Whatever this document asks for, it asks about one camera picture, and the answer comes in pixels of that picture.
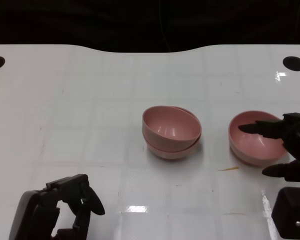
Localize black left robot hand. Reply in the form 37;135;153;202
8;173;106;240

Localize pink plastic bowl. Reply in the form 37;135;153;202
141;105;202;147
145;106;203;161
228;110;290;167

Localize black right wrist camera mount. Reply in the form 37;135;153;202
271;186;300;240

